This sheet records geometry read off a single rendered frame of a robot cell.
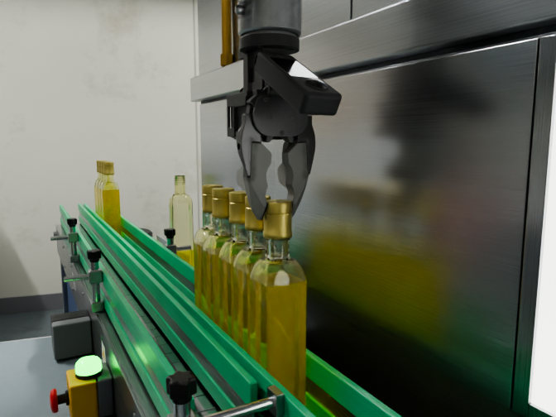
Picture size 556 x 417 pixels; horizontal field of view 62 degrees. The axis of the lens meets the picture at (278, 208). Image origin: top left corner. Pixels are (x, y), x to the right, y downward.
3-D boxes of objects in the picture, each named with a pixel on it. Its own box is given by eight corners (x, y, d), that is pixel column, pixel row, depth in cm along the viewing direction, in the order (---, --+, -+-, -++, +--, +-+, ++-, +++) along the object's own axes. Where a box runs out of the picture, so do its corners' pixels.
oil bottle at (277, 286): (307, 422, 59) (309, 258, 56) (268, 435, 56) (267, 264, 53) (285, 400, 64) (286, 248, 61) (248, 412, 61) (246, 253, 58)
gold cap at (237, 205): (257, 222, 66) (257, 192, 66) (235, 225, 65) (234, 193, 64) (246, 219, 70) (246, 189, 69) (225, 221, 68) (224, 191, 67)
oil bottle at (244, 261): (286, 400, 64) (286, 248, 61) (249, 411, 62) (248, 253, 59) (267, 381, 69) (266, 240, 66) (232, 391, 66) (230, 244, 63)
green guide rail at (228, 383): (258, 446, 54) (258, 381, 53) (251, 448, 53) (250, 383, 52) (81, 221, 206) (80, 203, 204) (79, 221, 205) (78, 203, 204)
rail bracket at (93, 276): (105, 313, 98) (102, 251, 96) (67, 320, 94) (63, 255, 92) (103, 308, 101) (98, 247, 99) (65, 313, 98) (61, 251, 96)
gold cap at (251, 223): (275, 229, 61) (275, 196, 61) (251, 232, 60) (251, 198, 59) (263, 225, 64) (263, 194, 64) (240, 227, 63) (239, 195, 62)
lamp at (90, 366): (104, 376, 82) (103, 360, 81) (76, 382, 80) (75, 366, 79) (100, 365, 86) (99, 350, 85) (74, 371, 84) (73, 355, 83)
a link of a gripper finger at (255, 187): (245, 214, 60) (254, 143, 60) (266, 221, 55) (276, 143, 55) (222, 213, 59) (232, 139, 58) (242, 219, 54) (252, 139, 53)
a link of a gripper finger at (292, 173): (290, 207, 64) (281, 140, 62) (314, 213, 58) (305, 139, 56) (270, 213, 62) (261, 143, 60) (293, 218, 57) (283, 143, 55)
